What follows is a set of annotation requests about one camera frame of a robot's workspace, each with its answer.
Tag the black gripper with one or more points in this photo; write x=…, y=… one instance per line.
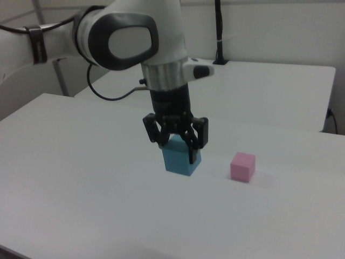
x=171, y=108

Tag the blue cube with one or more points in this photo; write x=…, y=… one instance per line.
x=175, y=159

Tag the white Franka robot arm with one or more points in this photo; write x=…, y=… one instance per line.
x=129, y=27

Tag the pink cube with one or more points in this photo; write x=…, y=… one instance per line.
x=241, y=167

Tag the white side table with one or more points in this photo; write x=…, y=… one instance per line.
x=256, y=94

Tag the black camera stand pole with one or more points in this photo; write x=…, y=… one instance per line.
x=220, y=27

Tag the grey metal frame post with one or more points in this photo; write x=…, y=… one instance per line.
x=60, y=78

